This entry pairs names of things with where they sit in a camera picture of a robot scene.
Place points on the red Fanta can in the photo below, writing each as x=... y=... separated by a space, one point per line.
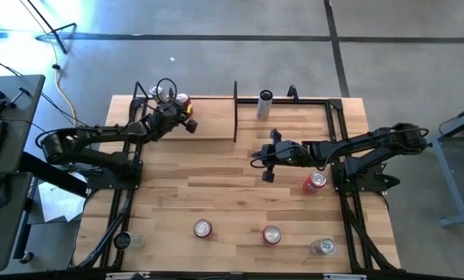
x=313 y=183
x=271 y=234

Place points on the red Coca-Cola can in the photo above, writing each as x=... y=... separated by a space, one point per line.
x=202 y=228
x=182 y=98

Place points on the black aluminium rig frame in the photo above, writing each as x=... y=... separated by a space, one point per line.
x=301 y=101

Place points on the blue silver Red Bull can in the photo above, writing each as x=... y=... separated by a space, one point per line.
x=324 y=246
x=155 y=92

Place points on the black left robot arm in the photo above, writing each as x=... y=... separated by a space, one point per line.
x=80 y=140

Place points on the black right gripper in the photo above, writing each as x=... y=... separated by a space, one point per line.
x=290 y=151

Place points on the grey metal desk frame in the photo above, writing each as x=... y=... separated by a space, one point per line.
x=461 y=219

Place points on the black clamp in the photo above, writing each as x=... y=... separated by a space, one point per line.
x=292 y=92

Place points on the black caster wheel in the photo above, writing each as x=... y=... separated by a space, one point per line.
x=26 y=257

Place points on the grey office desk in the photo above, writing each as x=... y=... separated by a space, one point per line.
x=2 y=241

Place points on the white bracket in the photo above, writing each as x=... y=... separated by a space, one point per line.
x=126 y=275
x=344 y=276

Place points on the white paper sheet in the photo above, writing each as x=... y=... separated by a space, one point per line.
x=56 y=202

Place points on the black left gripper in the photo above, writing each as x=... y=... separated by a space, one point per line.
x=169 y=116

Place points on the black stand legs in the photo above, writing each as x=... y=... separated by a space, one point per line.
x=65 y=50

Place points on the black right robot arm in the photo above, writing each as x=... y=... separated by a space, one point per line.
x=363 y=142

